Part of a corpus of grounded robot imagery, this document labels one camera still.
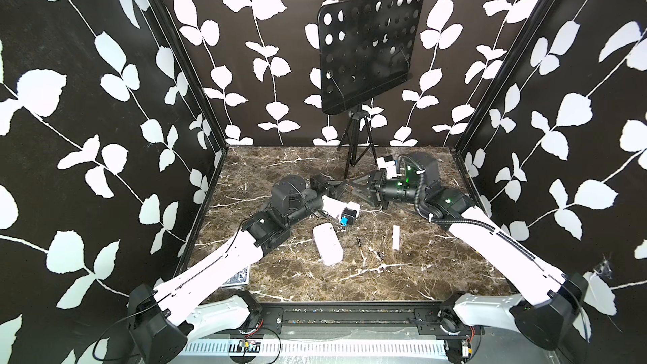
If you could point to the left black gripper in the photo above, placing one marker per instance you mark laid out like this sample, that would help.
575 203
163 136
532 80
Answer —
334 191

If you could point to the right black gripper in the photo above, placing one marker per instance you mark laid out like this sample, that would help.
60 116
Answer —
376 190

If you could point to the white battery cover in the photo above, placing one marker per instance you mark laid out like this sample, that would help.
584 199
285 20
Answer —
396 237

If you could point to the white digital alarm clock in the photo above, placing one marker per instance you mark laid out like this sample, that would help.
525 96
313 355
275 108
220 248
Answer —
328 244

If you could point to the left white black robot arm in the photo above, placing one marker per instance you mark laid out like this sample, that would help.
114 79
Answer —
161 320

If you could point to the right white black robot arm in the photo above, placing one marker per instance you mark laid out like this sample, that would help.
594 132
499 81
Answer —
547 302

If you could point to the blue playing card deck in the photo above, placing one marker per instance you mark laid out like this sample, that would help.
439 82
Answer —
241 278

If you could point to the black perforated music stand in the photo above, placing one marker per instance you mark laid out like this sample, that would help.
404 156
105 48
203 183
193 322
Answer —
365 49

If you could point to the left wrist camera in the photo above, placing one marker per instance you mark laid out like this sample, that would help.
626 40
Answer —
345 213

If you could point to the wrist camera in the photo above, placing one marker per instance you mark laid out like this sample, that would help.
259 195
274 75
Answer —
386 164
345 213

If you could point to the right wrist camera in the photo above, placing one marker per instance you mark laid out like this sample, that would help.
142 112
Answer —
386 164

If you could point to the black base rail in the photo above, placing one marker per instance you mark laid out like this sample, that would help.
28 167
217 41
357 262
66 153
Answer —
427 317

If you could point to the white slotted cable duct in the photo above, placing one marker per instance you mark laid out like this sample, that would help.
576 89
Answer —
272 348

